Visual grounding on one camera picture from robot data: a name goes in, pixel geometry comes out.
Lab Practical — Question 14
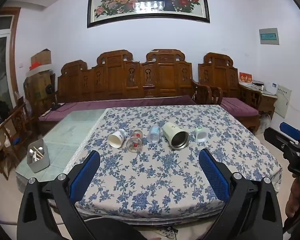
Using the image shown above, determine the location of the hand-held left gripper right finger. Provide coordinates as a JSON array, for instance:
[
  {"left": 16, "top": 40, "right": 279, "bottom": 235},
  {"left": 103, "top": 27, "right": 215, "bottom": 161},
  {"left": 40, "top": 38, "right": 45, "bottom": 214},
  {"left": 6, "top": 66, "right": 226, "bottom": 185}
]
[{"left": 198, "top": 148, "right": 283, "bottom": 240}]

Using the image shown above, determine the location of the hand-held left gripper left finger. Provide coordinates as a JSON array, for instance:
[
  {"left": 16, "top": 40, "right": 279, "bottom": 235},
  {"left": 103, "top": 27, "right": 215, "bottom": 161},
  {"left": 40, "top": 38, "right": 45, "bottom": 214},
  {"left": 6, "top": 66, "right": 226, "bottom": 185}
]
[{"left": 17, "top": 150, "right": 101, "bottom": 240}]

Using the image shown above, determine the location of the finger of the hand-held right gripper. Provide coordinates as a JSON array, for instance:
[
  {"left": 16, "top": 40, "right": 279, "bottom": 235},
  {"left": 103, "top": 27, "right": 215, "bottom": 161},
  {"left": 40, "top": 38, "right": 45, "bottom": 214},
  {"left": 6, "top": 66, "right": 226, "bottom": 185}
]
[
  {"left": 280, "top": 122, "right": 300, "bottom": 141},
  {"left": 264, "top": 127, "right": 300, "bottom": 148}
]

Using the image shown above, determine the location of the small white cup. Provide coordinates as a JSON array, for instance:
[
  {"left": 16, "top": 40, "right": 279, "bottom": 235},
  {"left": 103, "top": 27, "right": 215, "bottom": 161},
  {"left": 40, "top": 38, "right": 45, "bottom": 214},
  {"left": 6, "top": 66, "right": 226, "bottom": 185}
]
[{"left": 195, "top": 127, "right": 207, "bottom": 143}]

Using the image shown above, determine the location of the white paper cup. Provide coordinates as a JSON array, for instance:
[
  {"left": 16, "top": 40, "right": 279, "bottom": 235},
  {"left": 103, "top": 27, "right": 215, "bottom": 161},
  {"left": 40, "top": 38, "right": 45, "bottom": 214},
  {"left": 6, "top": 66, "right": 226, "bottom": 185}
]
[{"left": 108, "top": 129, "right": 128, "bottom": 148}]

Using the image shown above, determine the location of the clear glass cup red print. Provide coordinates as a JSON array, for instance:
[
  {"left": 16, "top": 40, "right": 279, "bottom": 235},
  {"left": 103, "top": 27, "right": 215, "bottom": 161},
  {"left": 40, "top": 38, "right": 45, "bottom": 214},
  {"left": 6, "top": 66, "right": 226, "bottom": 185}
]
[{"left": 126, "top": 129, "right": 143, "bottom": 153}]

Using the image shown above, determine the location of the cream steel-lined cup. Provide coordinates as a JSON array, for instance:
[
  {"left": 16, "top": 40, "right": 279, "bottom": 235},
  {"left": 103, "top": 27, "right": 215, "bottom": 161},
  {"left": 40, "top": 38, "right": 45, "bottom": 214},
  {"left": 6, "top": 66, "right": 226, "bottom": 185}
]
[{"left": 162, "top": 122, "right": 190, "bottom": 151}]

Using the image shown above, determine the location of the clear plastic cup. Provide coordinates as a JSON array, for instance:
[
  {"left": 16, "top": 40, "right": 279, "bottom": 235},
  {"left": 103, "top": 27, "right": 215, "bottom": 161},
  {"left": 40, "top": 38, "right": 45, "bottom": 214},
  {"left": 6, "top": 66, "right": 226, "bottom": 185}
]
[{"left": 147, "top": 126, "right": 161, "bottom": 143}]

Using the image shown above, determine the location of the person's right hand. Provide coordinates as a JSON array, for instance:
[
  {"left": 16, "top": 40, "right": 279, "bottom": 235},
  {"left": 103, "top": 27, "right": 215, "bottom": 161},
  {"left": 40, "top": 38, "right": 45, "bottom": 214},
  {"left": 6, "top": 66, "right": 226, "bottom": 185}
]
[{"left": 285, "top": 180, "right": 300, "bottom": 218}]

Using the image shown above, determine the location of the clear plastic bag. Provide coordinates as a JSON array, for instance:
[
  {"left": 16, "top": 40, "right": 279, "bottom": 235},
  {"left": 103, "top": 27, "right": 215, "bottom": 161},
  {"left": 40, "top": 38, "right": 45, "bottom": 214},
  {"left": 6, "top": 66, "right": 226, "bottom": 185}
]
[{"left": 261, "top": 112, "right": 273, "bottom": 130}]

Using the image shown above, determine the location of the wooden side table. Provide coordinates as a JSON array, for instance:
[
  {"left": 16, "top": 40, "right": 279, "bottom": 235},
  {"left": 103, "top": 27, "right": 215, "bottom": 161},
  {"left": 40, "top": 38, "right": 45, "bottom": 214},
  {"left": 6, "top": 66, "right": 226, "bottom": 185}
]
[{"left": 240, "top": 82, "right": 278, "bottom": 120}]

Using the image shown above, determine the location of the white appliance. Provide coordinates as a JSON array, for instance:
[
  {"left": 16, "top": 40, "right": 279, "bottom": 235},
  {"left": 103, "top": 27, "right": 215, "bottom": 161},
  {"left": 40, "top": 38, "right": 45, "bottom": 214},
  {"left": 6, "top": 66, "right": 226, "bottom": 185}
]
[{"left": 264, "top": 82, "right": 280, "bottom": 95}]

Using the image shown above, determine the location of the short purple seat cushion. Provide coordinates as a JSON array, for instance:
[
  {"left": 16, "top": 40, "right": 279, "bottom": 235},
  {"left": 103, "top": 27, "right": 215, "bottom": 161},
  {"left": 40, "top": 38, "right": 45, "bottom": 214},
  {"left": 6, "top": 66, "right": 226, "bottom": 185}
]
[{"left": 220, "top": 97, "right": 260, "bottom": 117}]

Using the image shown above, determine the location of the grey utensil holder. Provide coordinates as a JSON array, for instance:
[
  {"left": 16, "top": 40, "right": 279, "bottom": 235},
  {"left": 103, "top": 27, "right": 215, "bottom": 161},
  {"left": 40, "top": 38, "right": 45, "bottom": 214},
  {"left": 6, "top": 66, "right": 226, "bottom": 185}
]
[{"left": 27, "top": 139, "right": 50, "bottom": 173}]

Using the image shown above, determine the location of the blue floral tablecloth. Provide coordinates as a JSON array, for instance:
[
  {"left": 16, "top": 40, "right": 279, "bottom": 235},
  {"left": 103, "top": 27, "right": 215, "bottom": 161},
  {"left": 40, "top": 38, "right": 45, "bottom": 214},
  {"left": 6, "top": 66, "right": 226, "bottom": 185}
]
[{"left": 65, "top": 104, "right": 283, "bottom": 222}]

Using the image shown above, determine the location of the red gift box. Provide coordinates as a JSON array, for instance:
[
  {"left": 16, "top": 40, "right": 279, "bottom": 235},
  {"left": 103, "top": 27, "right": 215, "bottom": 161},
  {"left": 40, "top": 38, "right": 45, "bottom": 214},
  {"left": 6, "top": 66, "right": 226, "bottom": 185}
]
[{"left": 239, "top": 72, "right": 252, "bottom": 84}]

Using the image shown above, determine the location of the white power strip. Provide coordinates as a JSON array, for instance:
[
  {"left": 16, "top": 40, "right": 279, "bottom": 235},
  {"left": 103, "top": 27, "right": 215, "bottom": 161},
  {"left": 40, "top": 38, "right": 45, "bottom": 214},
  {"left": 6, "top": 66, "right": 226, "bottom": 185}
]
[{"left": 160, "top": 227, "right": 178, "bottom": 239}]

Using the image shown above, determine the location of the long purple seat cushion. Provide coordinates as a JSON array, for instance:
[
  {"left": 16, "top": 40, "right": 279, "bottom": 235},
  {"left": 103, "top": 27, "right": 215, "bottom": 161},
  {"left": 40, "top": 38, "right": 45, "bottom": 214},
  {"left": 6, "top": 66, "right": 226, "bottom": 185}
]
[{"left": 39, "top": 95, "right": 197, "bottom": 122}]

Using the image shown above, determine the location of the wooden chair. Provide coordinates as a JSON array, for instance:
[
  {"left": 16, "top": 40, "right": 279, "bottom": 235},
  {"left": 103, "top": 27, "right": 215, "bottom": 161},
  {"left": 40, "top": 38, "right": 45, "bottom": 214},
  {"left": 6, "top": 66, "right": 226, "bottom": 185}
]
[{"left": 0, "top": 102, "right": 33, "bottom": 180}]

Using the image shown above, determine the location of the carved wooden armchair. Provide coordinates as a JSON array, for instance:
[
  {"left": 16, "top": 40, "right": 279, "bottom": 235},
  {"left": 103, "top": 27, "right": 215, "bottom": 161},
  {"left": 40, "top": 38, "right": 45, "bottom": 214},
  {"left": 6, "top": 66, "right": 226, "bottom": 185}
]
[{"left": 198, "top": 52, "right": 263, "bottom": 130}]

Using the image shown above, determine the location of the black desk fan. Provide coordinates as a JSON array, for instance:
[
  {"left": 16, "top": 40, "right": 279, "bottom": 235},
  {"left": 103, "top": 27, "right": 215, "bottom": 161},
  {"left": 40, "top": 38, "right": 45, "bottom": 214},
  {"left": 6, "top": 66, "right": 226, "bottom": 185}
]
[{"left": 45, "top": 84, "right": 65, "bottom": 111}]

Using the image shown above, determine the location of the large cardboard box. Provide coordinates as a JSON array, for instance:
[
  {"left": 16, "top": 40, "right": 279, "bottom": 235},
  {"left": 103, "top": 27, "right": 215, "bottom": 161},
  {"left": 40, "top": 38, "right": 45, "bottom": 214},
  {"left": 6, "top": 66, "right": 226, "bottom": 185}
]
[{"left": 24, "top": 70, "right": 53, "bottom": 105}]

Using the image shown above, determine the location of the carved wooden sofa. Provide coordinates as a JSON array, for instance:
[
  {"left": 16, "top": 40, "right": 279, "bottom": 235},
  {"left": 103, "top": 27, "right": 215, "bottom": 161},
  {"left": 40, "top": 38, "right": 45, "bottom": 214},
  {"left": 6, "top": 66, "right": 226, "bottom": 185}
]
[{"left": 55, "top": 49, "right": 219, "bottom": 105}]

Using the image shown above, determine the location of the small cardboard box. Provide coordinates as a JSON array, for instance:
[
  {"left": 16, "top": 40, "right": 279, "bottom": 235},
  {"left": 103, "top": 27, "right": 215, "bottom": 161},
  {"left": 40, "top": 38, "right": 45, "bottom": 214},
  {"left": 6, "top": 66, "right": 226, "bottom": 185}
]
[{"left": 31, "top": 49, "right": 52, "bottom": 67}]

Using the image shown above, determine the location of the glass door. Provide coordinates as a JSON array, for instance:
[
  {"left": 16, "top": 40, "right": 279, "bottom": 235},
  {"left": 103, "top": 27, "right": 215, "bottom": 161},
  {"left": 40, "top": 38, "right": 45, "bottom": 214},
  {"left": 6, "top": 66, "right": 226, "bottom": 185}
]
[{"left": 0, "top": 36, "right": 15, "bottom": 100}]

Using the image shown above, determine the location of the framed peacock painting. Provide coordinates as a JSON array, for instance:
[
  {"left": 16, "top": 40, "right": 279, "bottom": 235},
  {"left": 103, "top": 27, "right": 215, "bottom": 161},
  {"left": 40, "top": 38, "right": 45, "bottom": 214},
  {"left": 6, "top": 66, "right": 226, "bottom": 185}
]
[{"left": 87, "top": 0, "right": 210, "bottom": 29}]

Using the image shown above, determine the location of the grey metal wall cabinet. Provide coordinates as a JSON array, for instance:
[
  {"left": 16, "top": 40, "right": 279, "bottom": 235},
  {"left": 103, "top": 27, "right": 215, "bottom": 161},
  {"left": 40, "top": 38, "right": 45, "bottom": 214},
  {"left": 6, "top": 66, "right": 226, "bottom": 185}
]
[{"left": 276, "top": 85, "right": 292, "bottom": 118}]

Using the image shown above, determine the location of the wall electrical panel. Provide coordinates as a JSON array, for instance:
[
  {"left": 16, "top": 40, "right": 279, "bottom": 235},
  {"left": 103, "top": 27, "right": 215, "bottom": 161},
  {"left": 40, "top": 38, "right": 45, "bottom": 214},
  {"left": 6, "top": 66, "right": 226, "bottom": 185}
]
[{"left": 259, "top": 27, "right": 280, "bottom": 45}]

